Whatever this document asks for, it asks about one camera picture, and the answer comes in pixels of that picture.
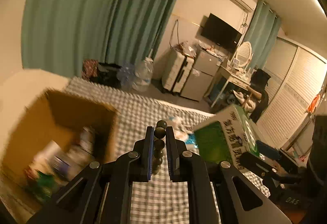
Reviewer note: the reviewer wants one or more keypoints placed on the green curtain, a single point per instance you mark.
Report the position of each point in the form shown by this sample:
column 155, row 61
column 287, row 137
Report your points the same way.
column 262, row 34
column 58, row 35

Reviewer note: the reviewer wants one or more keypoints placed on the large clear water bottle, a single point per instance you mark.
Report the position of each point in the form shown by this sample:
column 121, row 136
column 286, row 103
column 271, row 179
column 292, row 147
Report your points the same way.
column 143, row 75

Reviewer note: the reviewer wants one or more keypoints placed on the brown patterned bag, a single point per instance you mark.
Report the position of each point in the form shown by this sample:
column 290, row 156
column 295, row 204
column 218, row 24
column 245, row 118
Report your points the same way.
column 89, row 69

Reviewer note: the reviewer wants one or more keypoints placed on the white suitcase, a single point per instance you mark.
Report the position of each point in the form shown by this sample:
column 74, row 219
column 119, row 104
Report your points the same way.
column 176, row 72

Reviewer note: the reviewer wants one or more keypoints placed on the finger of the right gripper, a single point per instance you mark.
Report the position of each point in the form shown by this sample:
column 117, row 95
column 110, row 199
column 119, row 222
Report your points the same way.
column 284, row 159
column 258, row 166

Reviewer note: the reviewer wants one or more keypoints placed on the wooden chair with clothes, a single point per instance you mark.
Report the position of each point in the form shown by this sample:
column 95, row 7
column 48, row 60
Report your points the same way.
column 258, row 83

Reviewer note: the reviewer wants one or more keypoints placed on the black wall television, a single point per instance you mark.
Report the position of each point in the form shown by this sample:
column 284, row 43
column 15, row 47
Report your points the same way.
column 221, row 33

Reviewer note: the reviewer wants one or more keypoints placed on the brown cardboard box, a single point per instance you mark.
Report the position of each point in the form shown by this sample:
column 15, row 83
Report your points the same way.
column 59, row 117

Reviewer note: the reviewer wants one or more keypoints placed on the grey mini fridge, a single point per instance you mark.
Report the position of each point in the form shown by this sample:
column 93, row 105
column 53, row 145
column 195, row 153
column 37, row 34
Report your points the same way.
column 201, row 75

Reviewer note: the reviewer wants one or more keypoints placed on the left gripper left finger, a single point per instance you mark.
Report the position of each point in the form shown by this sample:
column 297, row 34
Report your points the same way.
column 101, row 193

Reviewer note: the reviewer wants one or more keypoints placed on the crumpled white tissue pile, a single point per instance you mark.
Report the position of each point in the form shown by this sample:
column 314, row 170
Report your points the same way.
column 181, row 132

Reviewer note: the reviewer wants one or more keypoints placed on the white louvered wardrobe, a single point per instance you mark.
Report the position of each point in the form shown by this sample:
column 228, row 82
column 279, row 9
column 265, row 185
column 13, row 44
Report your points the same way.
column 297, row 75

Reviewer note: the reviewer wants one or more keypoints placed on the white oval vanity mirror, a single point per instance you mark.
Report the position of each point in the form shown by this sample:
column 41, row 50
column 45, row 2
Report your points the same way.
column 243, row 54

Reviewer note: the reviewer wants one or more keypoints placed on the crushed clear water bottle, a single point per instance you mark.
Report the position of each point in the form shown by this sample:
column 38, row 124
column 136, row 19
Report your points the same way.
column 126, row 76

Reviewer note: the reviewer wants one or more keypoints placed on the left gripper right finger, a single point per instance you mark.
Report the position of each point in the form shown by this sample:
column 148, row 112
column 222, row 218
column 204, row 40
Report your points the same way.
column 218, row 193

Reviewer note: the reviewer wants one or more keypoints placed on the green medicine box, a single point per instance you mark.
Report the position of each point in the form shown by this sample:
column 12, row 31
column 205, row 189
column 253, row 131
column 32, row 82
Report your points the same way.
column 226, row 136

